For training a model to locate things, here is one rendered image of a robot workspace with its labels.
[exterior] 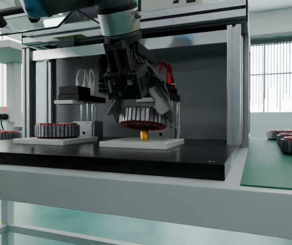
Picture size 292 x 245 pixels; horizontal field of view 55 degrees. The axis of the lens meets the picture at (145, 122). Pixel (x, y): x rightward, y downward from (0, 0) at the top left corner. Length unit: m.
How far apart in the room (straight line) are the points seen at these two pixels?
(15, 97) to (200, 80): 1.25
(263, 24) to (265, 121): 2.23
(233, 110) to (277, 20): 6.70
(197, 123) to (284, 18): 6.60
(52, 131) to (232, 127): 0.43
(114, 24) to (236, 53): 0.31
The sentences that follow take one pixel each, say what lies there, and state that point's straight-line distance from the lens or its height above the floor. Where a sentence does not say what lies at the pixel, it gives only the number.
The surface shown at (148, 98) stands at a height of 0.88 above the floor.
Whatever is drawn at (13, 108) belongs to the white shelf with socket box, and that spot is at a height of 0.90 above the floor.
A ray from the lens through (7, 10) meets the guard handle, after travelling 0.69.
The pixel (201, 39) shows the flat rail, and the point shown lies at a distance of 0.73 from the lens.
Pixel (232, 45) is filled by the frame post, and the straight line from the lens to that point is 0.72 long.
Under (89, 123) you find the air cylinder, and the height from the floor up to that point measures 0.82.
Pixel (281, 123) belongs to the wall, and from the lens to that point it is 7.02.
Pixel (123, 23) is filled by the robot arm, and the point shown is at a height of 1.00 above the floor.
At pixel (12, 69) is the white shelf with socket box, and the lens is 1.87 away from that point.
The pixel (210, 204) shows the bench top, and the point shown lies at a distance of 0.36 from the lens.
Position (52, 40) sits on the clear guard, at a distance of 0.90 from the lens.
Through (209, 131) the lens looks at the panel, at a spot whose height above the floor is 0.79.
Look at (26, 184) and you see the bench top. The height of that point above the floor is 0.73.
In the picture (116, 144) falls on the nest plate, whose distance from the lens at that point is 0.59.
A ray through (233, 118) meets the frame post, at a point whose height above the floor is 0.83.
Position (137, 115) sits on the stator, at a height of 0.84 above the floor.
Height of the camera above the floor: 0.83
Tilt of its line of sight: 1 degrees down
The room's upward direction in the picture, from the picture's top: straight up
